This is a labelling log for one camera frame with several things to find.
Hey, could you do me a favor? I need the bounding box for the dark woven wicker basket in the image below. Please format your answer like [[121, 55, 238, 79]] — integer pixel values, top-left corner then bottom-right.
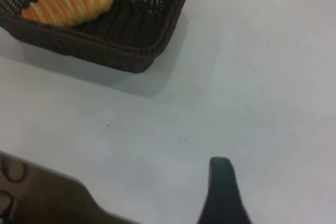
[[0, 0, 192, 74]]

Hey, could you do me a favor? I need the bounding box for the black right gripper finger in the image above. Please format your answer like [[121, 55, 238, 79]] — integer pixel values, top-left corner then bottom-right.
[[196, 156, 253, 224]]

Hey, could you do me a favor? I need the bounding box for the black looped floor cable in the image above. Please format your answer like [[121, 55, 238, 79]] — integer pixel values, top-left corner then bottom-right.
[[0, 189, 16, 221], [0, 154, 28, 183]]

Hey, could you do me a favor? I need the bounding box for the striped orange bread roll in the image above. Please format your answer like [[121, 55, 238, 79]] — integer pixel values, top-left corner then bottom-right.
[[20, 0, 114, 28]]

